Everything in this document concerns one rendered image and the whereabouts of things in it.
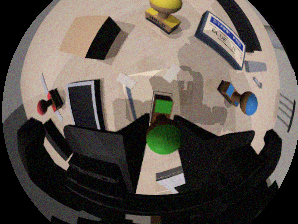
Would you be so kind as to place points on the white stamp pad tin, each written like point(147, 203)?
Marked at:
point(222, 39)

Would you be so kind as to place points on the yellow rubber stamp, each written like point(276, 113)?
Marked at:
point(160, 12)

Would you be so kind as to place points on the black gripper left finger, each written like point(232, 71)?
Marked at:
point(125, 147)

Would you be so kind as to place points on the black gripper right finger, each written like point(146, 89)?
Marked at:
point(201, 152)

